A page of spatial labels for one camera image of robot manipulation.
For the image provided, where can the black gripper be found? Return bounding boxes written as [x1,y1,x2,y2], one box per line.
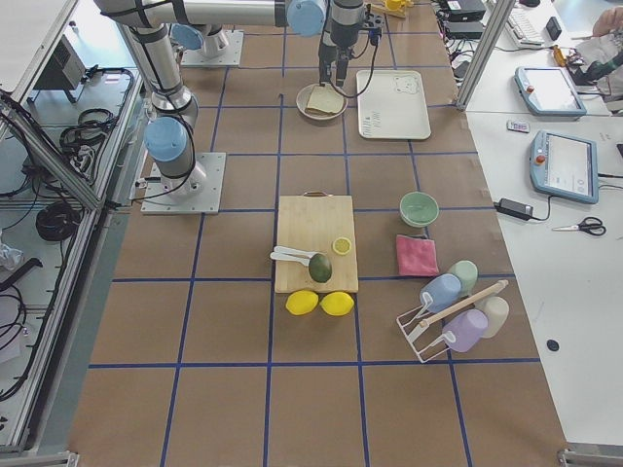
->
[318,18,365,87]

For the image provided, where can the bread slice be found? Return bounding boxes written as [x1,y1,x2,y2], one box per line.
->
[305,86,344,112]
[303,108,341,121]

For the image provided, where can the cream round plate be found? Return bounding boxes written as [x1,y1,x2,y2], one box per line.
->
[296,84,348,121]

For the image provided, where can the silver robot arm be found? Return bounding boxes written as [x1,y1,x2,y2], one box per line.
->
[95,1,289,199]
[169,1,383,89]

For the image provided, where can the bread slice on plate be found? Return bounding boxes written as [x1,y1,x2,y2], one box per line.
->
[303,108,341,121]

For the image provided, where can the wooden cup rack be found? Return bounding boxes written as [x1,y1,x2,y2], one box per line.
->
[370,0,408,18]

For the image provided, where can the cream bear tray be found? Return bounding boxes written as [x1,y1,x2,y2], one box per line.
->
[356,70,431,140]

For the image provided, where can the yellow mug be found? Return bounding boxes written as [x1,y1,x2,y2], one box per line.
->
[385,0,413,16]

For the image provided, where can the light green bowl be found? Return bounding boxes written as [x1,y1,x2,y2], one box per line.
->
[399,192,439,228]

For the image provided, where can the lemon slice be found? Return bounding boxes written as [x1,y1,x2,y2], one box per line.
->
[332,236,352,256]

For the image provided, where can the wooden cutting board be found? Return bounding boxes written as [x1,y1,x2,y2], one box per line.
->
[275,195,359,293]

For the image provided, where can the white plastic fork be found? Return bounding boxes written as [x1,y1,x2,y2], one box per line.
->
[273,245,317,259]

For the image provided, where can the white plastic knife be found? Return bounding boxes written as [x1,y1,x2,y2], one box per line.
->
[270,251,311,267]

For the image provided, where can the green avocado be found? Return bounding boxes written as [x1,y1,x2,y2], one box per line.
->
[308,253,333,283]

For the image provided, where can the far teach pendant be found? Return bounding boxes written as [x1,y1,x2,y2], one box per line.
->
[514,66,587,118]

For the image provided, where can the teach pendant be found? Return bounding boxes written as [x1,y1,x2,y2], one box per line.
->
[514,66,587,118]
[529,130,599,204]

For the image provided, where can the pink cloth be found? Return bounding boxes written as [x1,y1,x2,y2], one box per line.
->
[396,234,439,277]

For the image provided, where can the black power adapter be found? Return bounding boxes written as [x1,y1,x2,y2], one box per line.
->
[494,198,533,221]

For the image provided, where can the whole lemon right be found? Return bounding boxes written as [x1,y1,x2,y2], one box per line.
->
[319,291,354,316]

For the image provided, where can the whole lemon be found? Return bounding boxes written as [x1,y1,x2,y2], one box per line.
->
[319,291,354,316]
[285,290,319,316]

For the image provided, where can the whole lemon left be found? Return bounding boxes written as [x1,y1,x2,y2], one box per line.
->
[285,290,319,316]

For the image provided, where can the green cup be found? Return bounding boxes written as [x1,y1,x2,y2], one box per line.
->
[447,260,478,297]

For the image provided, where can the blue cup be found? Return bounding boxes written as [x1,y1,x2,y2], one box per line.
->
[420,273,461,313]

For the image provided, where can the near teach pendant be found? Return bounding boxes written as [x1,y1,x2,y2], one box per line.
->
[529,130,599,204]

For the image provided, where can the purple cup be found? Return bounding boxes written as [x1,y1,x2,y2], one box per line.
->
[442,308,489,352]

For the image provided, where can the beige cup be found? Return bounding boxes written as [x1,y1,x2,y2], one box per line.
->
[475,296,509,339]

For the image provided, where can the black scissors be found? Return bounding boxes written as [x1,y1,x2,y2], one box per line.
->
[552,216,606,236]

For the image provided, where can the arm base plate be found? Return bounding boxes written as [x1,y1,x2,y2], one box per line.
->
[181,29,244,68]
[140,153,226,215]

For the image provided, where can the aluminium frame post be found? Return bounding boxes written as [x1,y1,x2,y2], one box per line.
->
[456,0,515,111]

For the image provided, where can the white wire cup rack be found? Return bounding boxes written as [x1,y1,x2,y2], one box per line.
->
[396,279,508,363]

